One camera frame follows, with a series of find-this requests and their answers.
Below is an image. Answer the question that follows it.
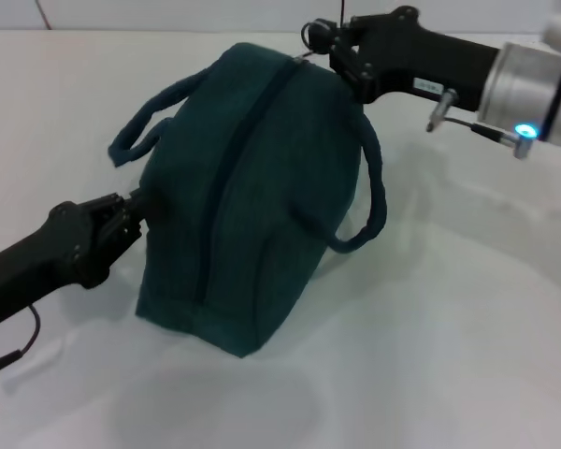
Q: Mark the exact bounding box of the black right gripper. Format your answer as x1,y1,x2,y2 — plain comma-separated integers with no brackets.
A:
307,5,504,114

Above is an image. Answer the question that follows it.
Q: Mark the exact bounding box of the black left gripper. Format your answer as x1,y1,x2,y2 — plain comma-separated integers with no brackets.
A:
0,188,147,334

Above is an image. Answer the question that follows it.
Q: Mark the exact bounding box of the teal insulated lunch bag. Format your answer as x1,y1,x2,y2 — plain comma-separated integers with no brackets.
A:
107,41,389,359

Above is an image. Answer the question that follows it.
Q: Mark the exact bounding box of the white table with rounded corner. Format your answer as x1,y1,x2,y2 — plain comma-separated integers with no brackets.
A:
0,28,561,449

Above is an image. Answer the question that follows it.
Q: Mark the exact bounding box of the right wrist cable with plug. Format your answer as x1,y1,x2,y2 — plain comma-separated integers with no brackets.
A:
424,88,539,161

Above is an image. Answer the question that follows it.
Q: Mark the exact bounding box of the thin red background cable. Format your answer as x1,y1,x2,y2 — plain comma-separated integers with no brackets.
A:
34,0,53,30

